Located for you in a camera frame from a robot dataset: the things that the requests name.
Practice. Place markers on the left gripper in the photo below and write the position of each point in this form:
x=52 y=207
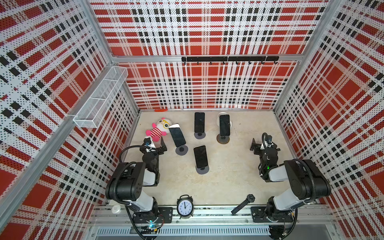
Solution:
x=156 y=150

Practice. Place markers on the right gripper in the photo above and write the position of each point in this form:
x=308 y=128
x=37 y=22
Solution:
x=259 y=148

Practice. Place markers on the green-edged phone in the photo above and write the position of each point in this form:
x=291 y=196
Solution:
x=177 y=135

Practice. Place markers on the black phone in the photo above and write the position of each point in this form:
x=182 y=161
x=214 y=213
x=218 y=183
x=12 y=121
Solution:
x=201 y=158

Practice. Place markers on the purple-edged phone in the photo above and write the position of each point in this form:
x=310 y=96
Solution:
x=199 y=122

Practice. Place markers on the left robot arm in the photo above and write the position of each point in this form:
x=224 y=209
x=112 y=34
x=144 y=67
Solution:
x=128 y=180

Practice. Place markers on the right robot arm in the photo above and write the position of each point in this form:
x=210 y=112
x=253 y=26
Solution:
x=307 y=183

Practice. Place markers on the grey stand left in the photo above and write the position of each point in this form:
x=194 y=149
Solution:
x=182 y=150

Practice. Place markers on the grey stand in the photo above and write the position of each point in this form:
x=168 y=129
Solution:
x=203 y=170
x=182 y=150
x=200 y=136

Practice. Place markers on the wooden base phone stand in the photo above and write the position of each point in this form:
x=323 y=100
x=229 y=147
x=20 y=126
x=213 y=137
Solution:
x=223 y=140

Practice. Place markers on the grey stand back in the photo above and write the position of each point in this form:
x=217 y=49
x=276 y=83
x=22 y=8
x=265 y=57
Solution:
x=200 y=136

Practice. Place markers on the grey stand front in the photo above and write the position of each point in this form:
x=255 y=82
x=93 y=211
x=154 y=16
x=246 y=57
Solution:
x=203 y=170

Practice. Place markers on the pink white plush toy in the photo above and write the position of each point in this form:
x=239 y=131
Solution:
x=159 y=129

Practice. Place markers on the white mug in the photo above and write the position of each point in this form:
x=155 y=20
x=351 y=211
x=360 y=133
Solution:
x=218 y=117

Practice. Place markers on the black wristwatch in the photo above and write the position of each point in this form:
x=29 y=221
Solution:
x=249 y=199

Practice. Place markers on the black alarm clock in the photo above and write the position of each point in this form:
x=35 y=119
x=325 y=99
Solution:
x=185 y=207

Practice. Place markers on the white round cap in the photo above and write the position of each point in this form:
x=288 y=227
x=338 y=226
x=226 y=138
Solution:
x=116 y=209

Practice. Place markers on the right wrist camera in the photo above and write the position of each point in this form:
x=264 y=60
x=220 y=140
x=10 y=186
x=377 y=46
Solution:
x=267 y=141

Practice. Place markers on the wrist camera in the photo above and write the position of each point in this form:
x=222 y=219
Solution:
x=148 y=142
x=267 y=141

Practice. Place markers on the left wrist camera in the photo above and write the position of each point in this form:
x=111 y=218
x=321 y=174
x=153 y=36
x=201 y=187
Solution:
x=148 y=142

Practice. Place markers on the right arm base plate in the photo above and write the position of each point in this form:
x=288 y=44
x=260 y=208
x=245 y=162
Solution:
x=261 y=215

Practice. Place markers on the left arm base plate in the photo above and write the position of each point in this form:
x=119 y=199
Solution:
x=163 y=214

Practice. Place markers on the white wire basket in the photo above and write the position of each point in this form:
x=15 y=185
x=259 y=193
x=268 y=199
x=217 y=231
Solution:
x=102 y=96

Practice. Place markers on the black hook rail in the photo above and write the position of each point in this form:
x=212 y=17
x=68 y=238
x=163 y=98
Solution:
x=261 y=59

